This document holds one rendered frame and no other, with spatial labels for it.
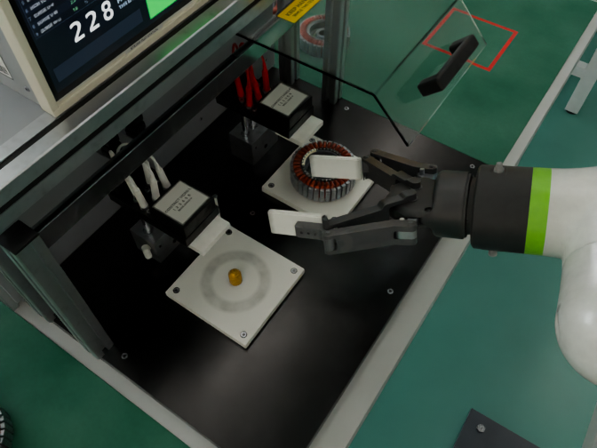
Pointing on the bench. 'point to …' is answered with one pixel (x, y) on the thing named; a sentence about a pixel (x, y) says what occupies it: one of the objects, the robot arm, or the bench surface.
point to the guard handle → (463, 49)
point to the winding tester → (31, 73)
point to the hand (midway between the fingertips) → (300, 191)
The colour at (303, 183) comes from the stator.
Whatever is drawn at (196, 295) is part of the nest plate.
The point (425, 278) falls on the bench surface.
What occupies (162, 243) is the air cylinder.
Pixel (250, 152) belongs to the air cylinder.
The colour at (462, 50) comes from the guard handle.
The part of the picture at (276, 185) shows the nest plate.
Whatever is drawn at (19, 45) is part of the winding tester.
